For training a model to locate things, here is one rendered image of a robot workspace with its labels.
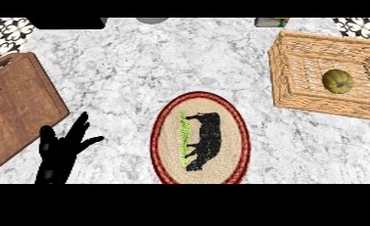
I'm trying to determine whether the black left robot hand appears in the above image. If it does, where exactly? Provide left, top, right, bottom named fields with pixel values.
left=32, top=111, right=105, bottom=185

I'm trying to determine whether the oval woven placemat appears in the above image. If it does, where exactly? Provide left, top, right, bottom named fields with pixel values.
left=149, top=90, right=253, bottom=185

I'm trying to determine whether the wicker basket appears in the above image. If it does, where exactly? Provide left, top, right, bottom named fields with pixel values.
left=268, top=29, right=370, bottom=120

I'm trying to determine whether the green squash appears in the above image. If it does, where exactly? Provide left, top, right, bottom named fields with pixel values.
left=321, top=68, right=355, bottom=95

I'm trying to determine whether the brown wooden cutting board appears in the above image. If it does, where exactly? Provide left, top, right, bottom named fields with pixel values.
left=0, top=52, right=71, bottom=166

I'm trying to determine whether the black appliance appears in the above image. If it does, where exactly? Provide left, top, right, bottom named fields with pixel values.
left=28, top=17, right=108, bottom=30

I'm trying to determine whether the grey round object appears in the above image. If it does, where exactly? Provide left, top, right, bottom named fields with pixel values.
left=134, top=17, right=170, bottom=25

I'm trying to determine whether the green and grey box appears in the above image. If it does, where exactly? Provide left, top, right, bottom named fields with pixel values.
left=253, top=17, right=291, bottom=28

